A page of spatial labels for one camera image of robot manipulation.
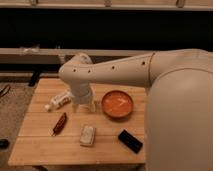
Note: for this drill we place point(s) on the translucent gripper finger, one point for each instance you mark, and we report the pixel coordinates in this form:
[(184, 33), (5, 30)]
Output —
[(74, 108), (92, 107)]

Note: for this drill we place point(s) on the white sponge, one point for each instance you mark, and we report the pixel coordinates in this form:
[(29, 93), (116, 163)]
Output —
[(87, 135)]

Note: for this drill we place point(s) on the white plastic bottle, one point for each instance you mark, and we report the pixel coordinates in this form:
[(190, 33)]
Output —
[(58, 101)]

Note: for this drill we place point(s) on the black round object on floor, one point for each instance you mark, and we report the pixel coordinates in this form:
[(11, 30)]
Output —
[(4, 143)]

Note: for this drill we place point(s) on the orange bowl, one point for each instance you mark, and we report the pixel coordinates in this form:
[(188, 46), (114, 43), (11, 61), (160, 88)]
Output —
[(117, 104)]

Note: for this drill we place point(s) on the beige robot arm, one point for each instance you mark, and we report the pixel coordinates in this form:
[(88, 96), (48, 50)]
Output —
[(179, 110)]

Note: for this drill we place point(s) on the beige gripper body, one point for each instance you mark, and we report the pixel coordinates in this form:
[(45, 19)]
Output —
[(82, 96)]

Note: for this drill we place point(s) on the black rectangular device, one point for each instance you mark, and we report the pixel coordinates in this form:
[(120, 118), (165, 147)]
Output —
[(130, 141)]

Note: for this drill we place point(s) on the black table leg stand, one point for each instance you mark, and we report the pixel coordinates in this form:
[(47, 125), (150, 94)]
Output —
[(35, 77)]

